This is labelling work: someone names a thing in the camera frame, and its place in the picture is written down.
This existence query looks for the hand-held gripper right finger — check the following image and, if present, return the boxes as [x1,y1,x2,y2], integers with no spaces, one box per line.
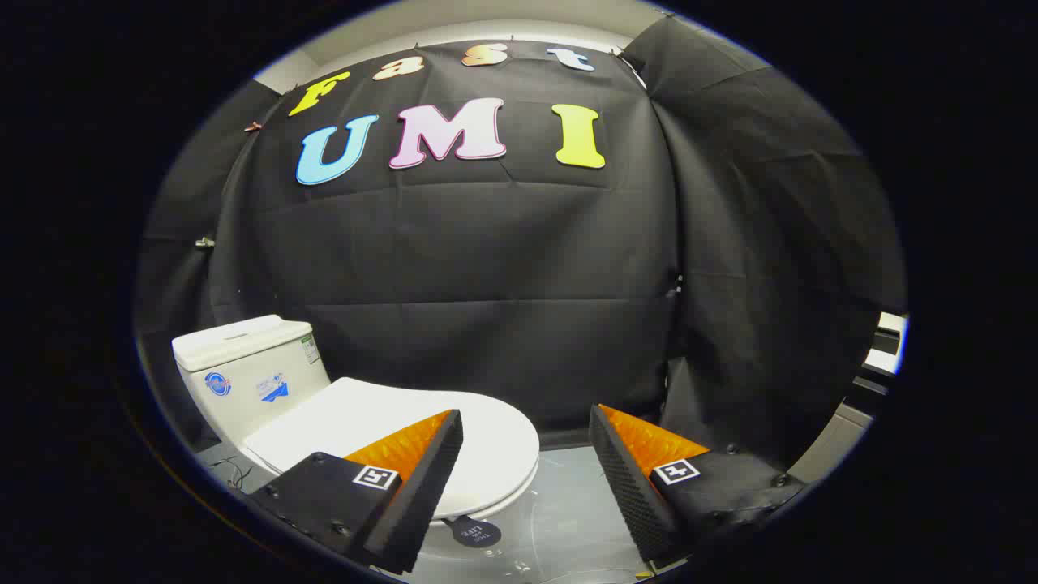
[588,403,808,569]

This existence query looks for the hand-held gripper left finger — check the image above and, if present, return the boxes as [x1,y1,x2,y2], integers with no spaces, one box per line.
[247,410,465,575]

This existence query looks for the white toilet lid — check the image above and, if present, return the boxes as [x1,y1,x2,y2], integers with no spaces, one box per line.
[243,377,540,549]

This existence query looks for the white toilet with tank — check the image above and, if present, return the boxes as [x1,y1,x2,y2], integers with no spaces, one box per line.
[172,315,540,528]

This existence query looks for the black backdrop cloth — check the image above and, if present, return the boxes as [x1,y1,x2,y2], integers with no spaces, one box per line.
[134,36,907,471]

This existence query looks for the white furniture edge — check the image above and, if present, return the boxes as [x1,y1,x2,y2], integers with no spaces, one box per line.
[791,311,910,484]

